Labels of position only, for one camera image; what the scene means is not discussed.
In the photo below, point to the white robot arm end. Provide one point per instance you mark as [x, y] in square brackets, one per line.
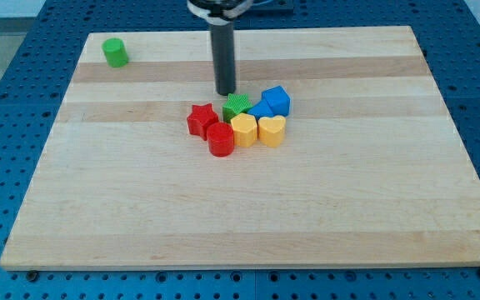
[218, 12]

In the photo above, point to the green star block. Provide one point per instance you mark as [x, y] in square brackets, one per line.
[235, 104]

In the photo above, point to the red star block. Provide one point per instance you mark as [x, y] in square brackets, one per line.
[200, 119]

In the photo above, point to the red cylinder block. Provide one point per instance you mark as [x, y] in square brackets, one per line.
[220, 138]

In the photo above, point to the yellow pentagon block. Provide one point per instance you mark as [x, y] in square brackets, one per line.
[245, 130]

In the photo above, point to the yellow heart block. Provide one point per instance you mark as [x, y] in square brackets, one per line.
[272, 130]

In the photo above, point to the blue triangle block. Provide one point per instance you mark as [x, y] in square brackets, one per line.
[261, 109]

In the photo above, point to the blue cube block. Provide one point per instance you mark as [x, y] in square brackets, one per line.
[278, 100]

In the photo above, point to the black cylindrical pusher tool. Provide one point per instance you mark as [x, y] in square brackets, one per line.
[223, 58]

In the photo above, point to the wooden board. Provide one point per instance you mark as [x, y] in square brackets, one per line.
[372, 172]

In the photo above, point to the green cylinder block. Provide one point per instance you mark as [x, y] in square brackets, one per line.
[115, 52]

